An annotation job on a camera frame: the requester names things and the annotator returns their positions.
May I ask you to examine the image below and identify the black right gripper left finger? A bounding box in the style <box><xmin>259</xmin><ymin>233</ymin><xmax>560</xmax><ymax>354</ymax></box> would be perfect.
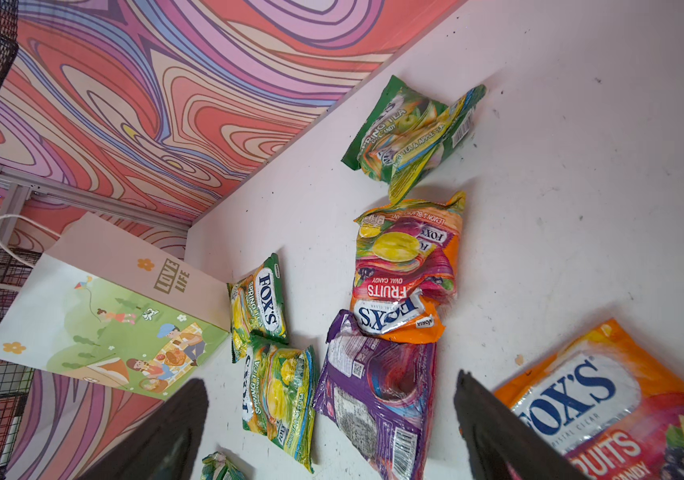
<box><xmin>81</xmin><ymin>379</ymin><xmax>208</xmax><ymax>480</ymax></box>

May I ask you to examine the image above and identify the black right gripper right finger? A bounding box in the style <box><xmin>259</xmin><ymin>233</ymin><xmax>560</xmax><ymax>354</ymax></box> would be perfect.
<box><xmin>454</xmin><ymin>370</ymin><xmax>585</xmax><ymax>479</ymax></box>

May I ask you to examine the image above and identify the orange Fox's fruits bag large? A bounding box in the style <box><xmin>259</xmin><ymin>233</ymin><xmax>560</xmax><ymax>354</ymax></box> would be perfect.
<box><xmin>494</xmin><ymin>319</ymin><xmax>684</xmax><ymax>479</ymax></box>

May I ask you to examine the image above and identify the purple Fox's candy bag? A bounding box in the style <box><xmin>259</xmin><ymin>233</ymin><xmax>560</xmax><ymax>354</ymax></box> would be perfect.
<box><xmin>313</xmin><ymin>310</ymin><xmax>436</xmax><ymax>480</ymax></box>

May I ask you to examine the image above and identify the illustrated paper gift bag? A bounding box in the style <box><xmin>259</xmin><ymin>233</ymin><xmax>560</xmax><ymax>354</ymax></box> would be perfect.
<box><xmin>0</xmin><ymin>213</ymin><xmax>230</xmax><ymax>400</ymax></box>

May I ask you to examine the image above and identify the orange pink Fox's fruits bag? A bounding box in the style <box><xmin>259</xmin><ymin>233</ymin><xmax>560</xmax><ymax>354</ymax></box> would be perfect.
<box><xmin>351</xmin><ymin>191</ymin><xmax>466</xmax><ymax>344</ymax></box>

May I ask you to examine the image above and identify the green candy bag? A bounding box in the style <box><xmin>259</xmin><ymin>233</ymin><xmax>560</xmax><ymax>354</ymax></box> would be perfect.
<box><xmin>342</xmin><ymin>75</ymin><xmax>487</xmax><ymax>204</ymax></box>
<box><xmin>200</xmin><ymin>452</ymin><xmax>247</xmax><ymax>480</ymax></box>

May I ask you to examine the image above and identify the green candy bag front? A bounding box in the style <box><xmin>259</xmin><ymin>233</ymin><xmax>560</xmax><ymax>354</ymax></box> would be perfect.
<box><xmin>200</xmin><ymin>452</ymin><xmax>247</xmax><ymax>480</ymax></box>

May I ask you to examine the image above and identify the green yellow Fox's bag lower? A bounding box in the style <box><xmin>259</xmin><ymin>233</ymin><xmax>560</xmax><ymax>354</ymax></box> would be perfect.
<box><xmin>241</xmin><ymin>337</ymin><xmax>317</xmax><ymax>471</ymax></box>

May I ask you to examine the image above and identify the green yellow fox's bag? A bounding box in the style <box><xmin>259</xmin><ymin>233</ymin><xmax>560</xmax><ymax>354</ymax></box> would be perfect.
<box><xmin>241</xmin><ymin>337</ymin><xmax>317</xmax><ymax>471</ymax></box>
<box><xmin>227</xmin><ymin>252</ymin><xmax>289</xmax><ymax>363</ymax></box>

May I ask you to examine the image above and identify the green yellow Fox's bag upper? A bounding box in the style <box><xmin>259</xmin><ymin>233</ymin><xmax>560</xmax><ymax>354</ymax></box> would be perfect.
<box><xmin>227</xmin><ymin>252</ymin><xmax>289</xmax><ymax>363</ymax></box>

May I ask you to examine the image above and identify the aluminium frame post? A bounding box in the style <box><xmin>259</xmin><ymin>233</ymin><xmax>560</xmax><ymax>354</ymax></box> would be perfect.
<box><xmin>0</xmin><ymin>165</ymin><xmax>191</xmax><ymax>259</ymax></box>

